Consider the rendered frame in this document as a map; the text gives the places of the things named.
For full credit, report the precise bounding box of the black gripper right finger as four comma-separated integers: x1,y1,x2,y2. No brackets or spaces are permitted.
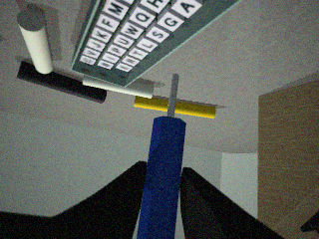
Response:
179,167,284,239

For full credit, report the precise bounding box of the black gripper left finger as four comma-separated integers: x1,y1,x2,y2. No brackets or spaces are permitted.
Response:
0,161,147,239

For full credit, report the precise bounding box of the blue stylus with grey tip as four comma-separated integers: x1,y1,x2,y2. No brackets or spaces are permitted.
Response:
137,74,186,239

